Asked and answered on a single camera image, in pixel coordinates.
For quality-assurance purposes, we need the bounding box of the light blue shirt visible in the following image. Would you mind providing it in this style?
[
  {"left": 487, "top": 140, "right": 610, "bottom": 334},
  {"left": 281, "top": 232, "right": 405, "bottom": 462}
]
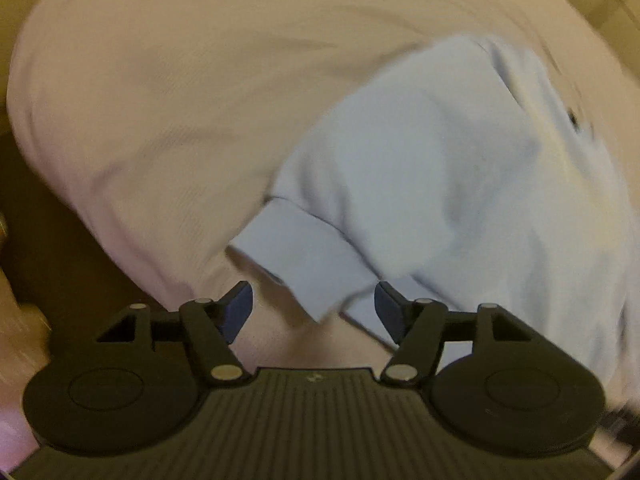
[{"left": 227, "top": 32, "right": 637, "bottom": 403}]

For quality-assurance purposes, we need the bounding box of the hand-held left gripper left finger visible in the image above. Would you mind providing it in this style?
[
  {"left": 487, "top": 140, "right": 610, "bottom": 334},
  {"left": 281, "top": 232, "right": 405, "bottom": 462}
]
[{"left": 95, "top": 281, "right": 254, "bottom": 389}]

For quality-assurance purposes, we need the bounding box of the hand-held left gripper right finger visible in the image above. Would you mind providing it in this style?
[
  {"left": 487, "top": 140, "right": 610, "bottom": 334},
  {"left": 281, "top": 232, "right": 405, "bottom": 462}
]
[{"left": 374, "top": 281, "right": 530, "bottom": 388}]

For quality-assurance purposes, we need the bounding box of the bed with beige cover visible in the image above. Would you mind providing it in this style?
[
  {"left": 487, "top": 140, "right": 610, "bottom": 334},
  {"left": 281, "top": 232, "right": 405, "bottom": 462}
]
[{"left": 6, "top": 0, "right": 640, "bottom": 461}]

